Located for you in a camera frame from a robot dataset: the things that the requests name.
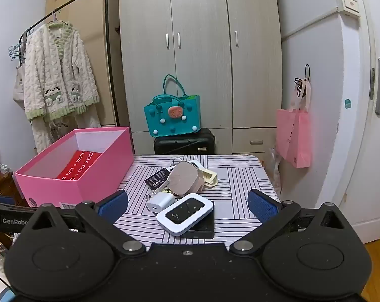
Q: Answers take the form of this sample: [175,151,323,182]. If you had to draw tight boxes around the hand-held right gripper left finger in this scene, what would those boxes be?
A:
[28,190,147,257]

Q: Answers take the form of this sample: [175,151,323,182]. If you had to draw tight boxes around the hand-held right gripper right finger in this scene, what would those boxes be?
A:
[229,189,347,257]

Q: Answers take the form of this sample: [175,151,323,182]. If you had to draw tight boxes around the white charger plug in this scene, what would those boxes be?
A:
[146,192,175,216]

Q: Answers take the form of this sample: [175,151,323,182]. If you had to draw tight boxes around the pink cardboard box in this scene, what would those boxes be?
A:
[14,126,134,209]

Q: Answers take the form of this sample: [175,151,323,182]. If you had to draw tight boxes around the black printed card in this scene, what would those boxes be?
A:
[144,167,172,189]

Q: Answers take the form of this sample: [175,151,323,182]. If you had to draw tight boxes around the cream rectangular hair clip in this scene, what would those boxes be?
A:
[203,168,219,187]

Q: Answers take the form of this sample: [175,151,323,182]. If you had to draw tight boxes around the white portable router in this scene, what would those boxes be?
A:
[156,193,214,236]

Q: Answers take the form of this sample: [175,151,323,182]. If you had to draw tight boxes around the beige rounded device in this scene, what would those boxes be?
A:
[167,160,205,197]

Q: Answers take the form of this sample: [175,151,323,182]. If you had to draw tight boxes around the clear plastic bag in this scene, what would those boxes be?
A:
[268,146,284,193]

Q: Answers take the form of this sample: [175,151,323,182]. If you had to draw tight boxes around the red patterned flat box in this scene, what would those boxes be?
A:
[56,150,103,181]

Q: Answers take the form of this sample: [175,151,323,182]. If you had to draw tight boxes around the pink non-woven bag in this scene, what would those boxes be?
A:
[276,108,313,168]

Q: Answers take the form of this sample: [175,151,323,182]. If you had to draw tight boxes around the fluffy cream pajama pants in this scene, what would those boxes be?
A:
[30,113,101,155]

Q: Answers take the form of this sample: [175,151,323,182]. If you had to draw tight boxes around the black hard-shell suitcase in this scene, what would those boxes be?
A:
[154,128,216,155]

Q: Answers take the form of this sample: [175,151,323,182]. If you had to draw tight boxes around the teal felt handbag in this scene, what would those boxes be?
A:
[143,74,201,138]

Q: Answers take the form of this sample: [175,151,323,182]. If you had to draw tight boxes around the white door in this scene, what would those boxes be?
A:
[331,0,380,243]

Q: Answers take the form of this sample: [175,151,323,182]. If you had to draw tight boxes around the beige canvas tote bag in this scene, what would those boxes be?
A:
[13,65,27,110]

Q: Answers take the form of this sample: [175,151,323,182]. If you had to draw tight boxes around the light wood grain wardrobe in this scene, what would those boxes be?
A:
[118,0,283,155]

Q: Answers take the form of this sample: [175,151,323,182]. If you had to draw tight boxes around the fluffy cream pajama jacket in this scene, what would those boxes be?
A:
[23,21,101,122]

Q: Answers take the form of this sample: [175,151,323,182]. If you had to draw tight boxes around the black metal clothes rack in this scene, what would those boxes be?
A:
[18,0,120,128]

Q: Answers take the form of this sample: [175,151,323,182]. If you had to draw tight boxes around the beige tall cabinet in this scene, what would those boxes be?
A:
[45,0,121,128]

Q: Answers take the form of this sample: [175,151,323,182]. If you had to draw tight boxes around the cream hanging strap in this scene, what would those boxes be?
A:
[294,77,312,112]

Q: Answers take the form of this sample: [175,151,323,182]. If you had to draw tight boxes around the blue wire hangers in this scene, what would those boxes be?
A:
[8,45,26,61]

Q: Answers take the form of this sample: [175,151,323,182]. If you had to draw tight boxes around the cream light switch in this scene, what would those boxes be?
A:
[335,0,361,18]

